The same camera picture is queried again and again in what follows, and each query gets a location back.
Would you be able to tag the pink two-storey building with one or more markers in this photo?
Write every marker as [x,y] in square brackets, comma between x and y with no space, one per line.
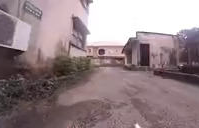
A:
[105,53]

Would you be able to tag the green bushes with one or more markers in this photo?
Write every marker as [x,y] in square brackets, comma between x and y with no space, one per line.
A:
[70,64]

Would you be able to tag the grey worn paved road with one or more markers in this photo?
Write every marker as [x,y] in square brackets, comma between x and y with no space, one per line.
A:
[127,96]

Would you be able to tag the small grey concrete building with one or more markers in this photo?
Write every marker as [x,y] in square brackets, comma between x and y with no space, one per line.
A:
[152,50]

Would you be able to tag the stained beige building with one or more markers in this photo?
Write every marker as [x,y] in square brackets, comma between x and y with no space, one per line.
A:
[50,30]

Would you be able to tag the robot's own part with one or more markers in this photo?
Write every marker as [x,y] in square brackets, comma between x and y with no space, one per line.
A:
[137,126]

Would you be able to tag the dark trees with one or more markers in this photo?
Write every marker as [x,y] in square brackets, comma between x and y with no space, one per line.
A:
[195,41]

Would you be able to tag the white air conditioner unit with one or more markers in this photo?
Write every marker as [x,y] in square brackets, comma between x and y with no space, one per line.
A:
[6,28]

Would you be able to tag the low dark wall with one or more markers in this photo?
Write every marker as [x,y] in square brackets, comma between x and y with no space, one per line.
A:
[183,76]

